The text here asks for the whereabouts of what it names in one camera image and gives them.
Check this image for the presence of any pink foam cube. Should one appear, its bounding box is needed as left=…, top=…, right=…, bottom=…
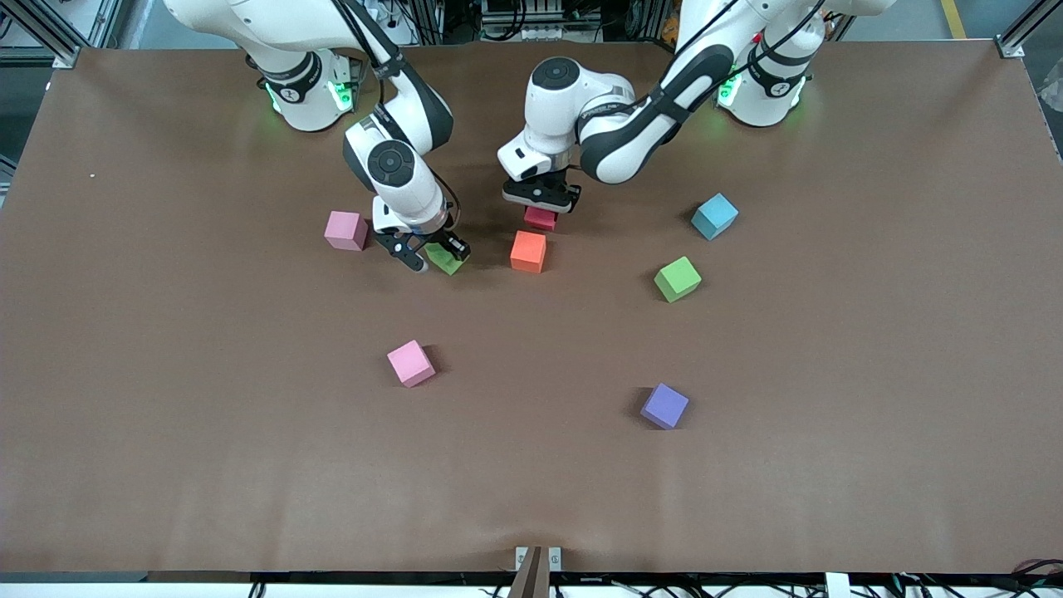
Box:
left=387, top=340, right=436, bottom=389

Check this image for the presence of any purple foam cube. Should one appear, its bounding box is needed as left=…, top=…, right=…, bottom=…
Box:
left=640, top=383, right=690, bottom=431

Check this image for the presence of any white table edge strip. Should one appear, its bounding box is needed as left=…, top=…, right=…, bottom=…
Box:
left=0, top=571, right=1063, bottom=598

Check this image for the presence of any green foam cube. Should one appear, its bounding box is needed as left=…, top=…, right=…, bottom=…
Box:
left=654, top=256, right=703, bottom=304
left=425, top=243, right=468, bottom=276

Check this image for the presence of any lilac foam cube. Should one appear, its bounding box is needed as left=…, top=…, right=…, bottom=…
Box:
left=324, top=210, right=370, bottom=252

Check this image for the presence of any light blue foam cube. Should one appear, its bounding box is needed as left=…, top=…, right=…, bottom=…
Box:
left=691, top=193, right=740, bottom=242

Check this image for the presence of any black electronics rack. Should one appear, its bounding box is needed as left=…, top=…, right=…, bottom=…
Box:
left=480, top=0, right=584, bottom=42

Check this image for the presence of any brown upright pole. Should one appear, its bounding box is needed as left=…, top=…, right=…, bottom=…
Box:
left=507, top=546, right=550, bottom=598

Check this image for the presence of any orange foam cube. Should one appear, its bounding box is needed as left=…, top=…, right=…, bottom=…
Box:
left=510, top=230, right=548, bottom=274

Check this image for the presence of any metal bracket with screws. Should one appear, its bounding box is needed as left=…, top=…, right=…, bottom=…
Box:
left=515, top=546, right=563, bottom=573

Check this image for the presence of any aluminium frame post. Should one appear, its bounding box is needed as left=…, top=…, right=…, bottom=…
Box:
left=0, top=0, right=121, bottom=69
left=995, top=0, right=1063, bottom=61

